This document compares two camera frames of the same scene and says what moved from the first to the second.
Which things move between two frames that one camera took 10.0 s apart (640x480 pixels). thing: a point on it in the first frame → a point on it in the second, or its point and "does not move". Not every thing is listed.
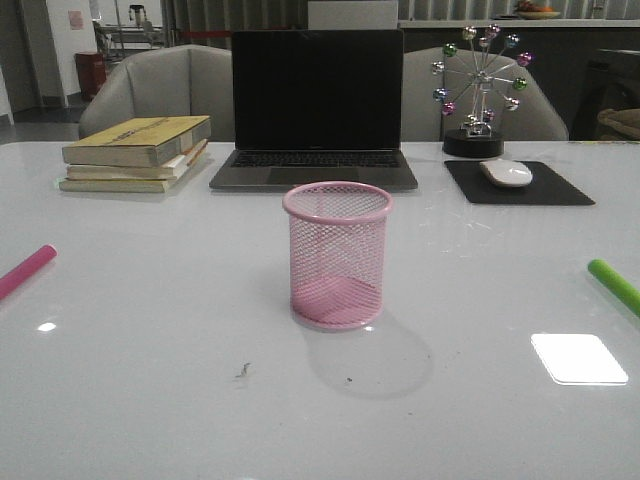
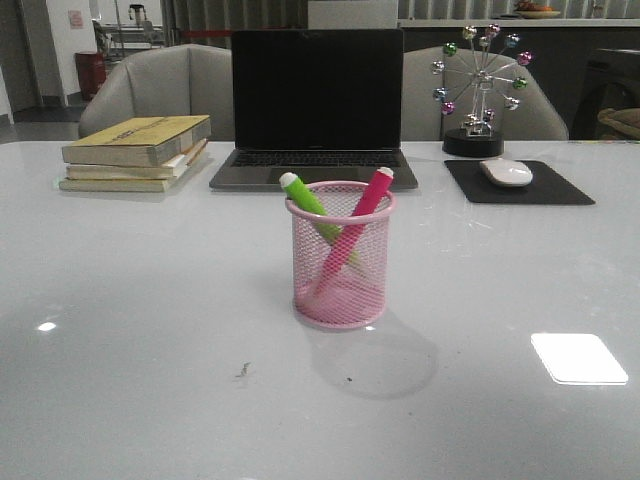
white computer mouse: [507, 172] does not move
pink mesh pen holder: [337, 252] does not move
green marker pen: [628, 294] → [294, 187]
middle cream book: [169, 169] does not move
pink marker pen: [15, 278] → [365, 208]
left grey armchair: [179, 81] does not move
